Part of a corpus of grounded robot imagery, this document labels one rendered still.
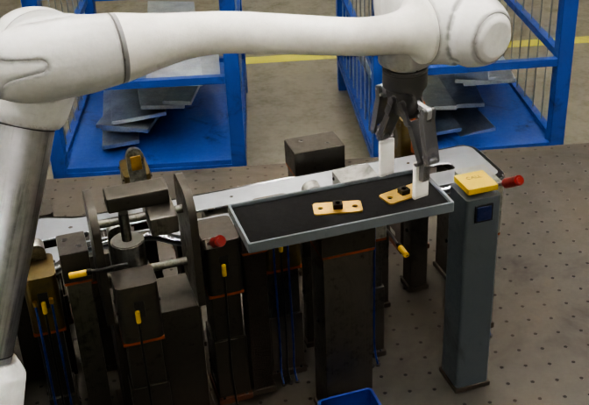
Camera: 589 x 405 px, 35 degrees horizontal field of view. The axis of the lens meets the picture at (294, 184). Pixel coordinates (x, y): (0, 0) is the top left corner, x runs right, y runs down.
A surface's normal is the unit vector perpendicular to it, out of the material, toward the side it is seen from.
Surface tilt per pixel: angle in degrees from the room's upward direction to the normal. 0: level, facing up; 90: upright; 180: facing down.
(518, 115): 0
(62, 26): 19
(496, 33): 91
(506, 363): 0
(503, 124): 0
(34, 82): 99
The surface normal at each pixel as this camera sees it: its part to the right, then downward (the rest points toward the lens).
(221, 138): -0.04, -0.87
